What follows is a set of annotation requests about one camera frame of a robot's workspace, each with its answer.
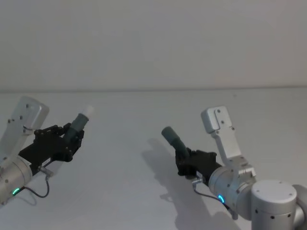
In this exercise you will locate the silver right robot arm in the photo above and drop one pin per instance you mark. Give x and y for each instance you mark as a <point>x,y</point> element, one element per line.
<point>272,203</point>

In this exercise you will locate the grey pen with white end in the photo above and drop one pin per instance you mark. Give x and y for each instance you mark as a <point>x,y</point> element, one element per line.
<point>80,121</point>

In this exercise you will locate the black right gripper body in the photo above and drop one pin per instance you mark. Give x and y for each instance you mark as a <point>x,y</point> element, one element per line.
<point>204,164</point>

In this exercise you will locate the dark grey pen cap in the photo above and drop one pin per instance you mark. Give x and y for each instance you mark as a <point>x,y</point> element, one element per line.
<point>173,139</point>

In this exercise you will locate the white table cloth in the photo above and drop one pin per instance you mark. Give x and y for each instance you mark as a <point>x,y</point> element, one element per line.
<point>120,167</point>

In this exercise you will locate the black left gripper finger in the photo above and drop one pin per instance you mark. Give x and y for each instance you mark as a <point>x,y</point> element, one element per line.
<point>78,143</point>
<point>66,127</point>

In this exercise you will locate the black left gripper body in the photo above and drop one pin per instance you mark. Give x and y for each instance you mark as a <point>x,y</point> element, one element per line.
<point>49,147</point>

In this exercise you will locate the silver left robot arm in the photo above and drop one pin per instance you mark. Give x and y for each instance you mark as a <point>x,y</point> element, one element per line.
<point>15,173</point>

